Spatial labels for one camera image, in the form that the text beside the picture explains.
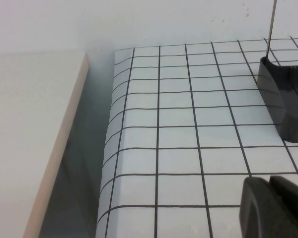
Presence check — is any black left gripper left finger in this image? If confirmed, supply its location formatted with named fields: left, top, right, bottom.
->
left=239, top=176, right=298, bottom=238

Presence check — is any white black-grid tablecloth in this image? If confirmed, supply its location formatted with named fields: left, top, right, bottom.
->
left=95, top=37, right=298, bottom=238

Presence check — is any white beige-edged side table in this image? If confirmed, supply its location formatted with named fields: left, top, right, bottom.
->
left=0, top=51, right=91, bottom=238

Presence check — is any black lid rack with wires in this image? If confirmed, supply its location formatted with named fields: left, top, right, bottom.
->
left=257, top=0, right=298, bottom=143

